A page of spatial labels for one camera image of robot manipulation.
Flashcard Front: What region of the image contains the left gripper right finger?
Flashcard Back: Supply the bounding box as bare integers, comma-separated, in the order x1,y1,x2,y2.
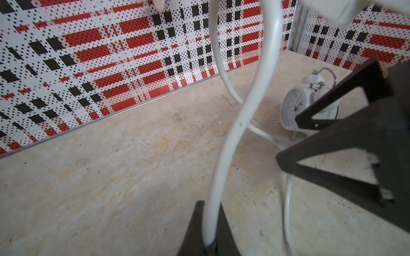
216,204,241,256

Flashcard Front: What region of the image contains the white computer mouse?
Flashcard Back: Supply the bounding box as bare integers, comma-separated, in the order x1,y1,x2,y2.
280,67,337,136

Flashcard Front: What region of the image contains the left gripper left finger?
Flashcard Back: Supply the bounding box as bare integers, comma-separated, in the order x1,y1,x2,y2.
177,201,206,256

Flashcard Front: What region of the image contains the white power strip cord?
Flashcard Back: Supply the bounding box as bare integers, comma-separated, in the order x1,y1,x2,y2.
201,0,297,256

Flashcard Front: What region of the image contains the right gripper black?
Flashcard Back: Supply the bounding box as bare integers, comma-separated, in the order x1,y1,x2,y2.
276,57,410,231

